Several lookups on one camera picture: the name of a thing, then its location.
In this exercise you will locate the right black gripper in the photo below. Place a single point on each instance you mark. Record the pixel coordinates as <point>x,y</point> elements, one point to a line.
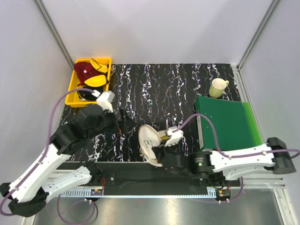
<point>160,152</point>

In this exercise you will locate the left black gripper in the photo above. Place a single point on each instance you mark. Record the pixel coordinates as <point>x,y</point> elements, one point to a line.
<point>126,125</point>

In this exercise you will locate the white mesh laundry bag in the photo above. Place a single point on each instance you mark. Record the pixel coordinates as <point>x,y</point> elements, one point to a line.
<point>149,138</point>

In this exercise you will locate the mustard yellow bra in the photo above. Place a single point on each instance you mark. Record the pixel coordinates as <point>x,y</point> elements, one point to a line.
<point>164,138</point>

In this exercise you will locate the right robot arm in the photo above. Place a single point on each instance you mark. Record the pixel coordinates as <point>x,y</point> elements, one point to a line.
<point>270,156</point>

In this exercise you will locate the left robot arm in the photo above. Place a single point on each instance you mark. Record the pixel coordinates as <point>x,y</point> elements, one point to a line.
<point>31,192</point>

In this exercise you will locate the black bra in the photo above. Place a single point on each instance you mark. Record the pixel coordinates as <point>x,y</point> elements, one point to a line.
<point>85,95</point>

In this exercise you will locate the bright yellow bra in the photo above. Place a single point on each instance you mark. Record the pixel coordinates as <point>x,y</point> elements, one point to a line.
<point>98,80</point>

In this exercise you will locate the dark red bra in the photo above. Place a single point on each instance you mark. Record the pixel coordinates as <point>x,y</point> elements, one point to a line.
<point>84,71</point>

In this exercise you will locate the pale green mug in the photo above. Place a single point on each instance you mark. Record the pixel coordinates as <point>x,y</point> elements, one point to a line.
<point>217,87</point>

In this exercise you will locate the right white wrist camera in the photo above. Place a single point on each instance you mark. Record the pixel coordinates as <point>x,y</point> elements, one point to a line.
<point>174,136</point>

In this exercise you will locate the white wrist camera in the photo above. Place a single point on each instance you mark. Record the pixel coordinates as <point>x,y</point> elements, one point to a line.
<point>104,99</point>
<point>174,136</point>

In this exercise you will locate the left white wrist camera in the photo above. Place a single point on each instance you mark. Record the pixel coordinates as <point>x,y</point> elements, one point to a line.
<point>104,99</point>

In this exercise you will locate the green ring binder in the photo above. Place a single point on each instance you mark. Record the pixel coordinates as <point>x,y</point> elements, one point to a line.
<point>234,122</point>

